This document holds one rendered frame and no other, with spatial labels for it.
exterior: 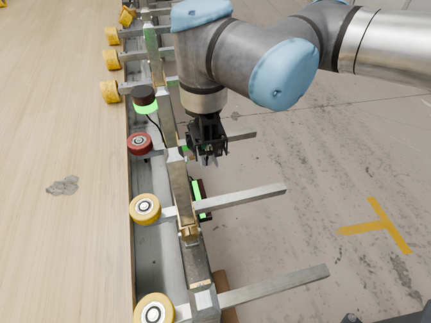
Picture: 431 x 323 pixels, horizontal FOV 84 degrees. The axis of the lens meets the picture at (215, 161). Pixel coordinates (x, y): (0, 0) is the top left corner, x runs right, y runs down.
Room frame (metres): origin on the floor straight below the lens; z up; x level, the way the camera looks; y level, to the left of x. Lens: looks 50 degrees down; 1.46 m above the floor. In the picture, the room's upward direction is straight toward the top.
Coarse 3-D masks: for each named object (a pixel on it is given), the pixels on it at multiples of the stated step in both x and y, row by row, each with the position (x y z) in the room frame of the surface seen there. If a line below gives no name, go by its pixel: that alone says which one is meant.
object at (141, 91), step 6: (132, 90) 0.53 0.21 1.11; (138, 90) 0.53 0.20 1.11; (144, 90) 0.53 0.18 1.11; (150, 90) 0.53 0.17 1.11; (138, 96) 0.50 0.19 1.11; (144, 96) 0.50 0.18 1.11; (156, 108) 0.52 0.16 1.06; (150, 120) 0.52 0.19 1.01; (156, 126) 0.53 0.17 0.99; (162, 138) 0.53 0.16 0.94
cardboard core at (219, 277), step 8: (216, 272) 0.36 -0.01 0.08; (224, 272) 0.37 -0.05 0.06; (216, 280) 0.33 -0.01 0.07; (224, 280) 0.33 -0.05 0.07; (216, 288) 0.29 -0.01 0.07; (224, 288) 0.29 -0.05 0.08; (224, 312) 0.18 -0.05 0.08; (232, 312) 0.18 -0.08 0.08; (224, 320) 0.15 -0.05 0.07; (232, 320) 0.15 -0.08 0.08
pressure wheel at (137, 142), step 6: (132, 138) 0.56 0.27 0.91; (138, 138) 0.55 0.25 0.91; (144, 138) 0.56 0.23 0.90; (150, 138) 0.56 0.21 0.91; (132, 144) 0.53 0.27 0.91; (138, 144) 0.53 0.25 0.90; (144, 144) 0.53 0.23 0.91; (150, 144) 0.54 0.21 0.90; (132, 150) 0.51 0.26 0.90; (138, 150) 0.51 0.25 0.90; (144, 150) 0.52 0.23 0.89; (150, 150) 0.53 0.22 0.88
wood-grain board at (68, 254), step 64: (64, 0) 1.93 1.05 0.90; (0, 64) 1.05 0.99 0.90; (64, 64) 1.05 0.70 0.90; (0, 128) 0.61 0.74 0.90; (64, 128) 0.61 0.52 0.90; (0, 192) 0.35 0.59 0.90; (128, 192) 0.36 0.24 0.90; (0, 256) 0.18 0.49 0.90; (64, 256) 0.18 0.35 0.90; (128, 256) 0.18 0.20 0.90; (0, 320) 0.06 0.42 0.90; (64, 320) 0.06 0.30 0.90; (128, 320) 0.06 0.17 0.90
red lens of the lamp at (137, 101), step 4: (132, 96) 0.51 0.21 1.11; (148, 96) 0.51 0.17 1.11; (152, 96) 0.51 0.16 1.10; (132, 100) 0.51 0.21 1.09; (136, 100) 0.50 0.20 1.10; (140, 100) 0.50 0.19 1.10; (144, 100) 0.50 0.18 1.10; (148, 100) 0.50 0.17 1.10; (152, 100) 0.51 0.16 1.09; (136, 104) 0.50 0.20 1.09; (140, 104) 0.50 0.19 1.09; (144, 104) 0.50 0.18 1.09; (148, 104) 0.50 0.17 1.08
